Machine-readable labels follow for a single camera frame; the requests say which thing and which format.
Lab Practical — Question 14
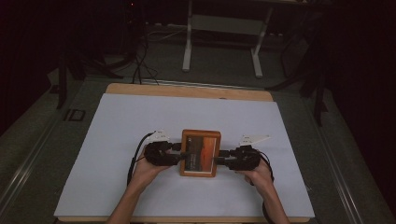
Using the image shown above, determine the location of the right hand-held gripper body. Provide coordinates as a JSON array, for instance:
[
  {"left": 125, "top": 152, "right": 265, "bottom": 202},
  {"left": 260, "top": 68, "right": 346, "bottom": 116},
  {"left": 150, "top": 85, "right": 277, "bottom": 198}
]
[{"left": 228, "top": 133, "right": 272, "bottom": 172}]

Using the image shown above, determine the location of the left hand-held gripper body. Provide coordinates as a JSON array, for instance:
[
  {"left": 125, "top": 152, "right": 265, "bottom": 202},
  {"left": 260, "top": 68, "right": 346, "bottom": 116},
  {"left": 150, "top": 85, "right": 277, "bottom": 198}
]
[{"left": 143, "top": 129, "right": 182, "bottom": 167}]

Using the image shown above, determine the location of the person's left hand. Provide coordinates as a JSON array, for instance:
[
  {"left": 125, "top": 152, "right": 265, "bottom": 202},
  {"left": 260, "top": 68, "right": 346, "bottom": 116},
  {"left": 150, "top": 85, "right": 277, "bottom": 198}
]
[{"left": 132, "top": 145, "right": 172, "bottom": 189}]

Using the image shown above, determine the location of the person's right hand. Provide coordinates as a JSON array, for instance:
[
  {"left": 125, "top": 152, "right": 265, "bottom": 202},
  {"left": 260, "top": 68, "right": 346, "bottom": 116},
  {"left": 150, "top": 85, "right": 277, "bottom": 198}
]
[{"left": 234, "top": 157, "right": 276, "bottom": 195}]

